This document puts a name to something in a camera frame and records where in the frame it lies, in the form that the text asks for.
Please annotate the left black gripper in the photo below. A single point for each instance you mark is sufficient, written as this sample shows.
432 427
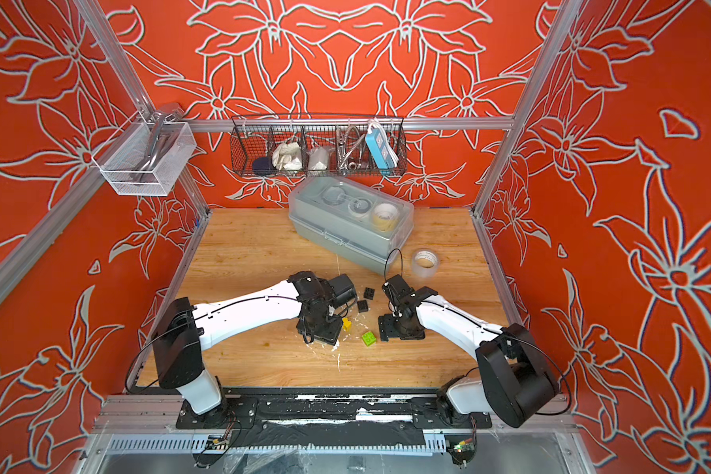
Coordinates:
331 337

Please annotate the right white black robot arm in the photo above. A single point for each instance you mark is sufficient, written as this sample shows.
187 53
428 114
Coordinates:
512 379

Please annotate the blue box in basket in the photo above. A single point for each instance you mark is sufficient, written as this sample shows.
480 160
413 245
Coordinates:
381 152

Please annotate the grey plastic toolbox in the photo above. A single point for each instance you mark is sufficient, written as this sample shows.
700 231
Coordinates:
356 222

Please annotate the yellow lego brick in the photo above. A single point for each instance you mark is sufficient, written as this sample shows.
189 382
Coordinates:
347 324

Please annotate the black wire basket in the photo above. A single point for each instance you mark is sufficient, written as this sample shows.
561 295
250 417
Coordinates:
332 144

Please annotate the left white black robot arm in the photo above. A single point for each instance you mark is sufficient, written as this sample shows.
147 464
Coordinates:
187 330

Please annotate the lime lego brick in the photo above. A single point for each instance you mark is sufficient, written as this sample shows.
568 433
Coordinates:
368 338

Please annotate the white crumpled item in basket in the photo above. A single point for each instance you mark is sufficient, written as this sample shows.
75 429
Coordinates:
287 157

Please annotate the clear plastic bin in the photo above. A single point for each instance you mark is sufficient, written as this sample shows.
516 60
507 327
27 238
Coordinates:
146 160

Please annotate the clear tape roll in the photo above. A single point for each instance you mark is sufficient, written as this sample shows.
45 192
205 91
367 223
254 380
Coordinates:
425 263

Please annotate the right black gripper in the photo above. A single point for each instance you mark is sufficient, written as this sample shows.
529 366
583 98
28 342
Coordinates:
385 329

